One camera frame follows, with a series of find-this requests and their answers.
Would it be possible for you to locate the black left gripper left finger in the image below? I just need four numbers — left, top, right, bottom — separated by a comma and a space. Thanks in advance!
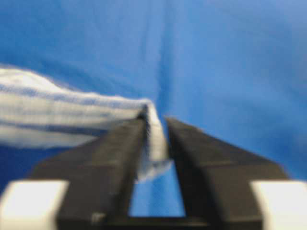
29, 118, 145, 230

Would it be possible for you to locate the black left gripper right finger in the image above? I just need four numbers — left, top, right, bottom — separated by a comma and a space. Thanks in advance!
166, 117, 289, 230

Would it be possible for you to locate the white blue-striped towel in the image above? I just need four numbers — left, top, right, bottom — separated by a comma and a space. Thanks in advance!
0, 66, 170, 181

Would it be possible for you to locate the blue table cloth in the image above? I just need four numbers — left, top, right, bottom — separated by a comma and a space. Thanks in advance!
0, 0, 307, 218

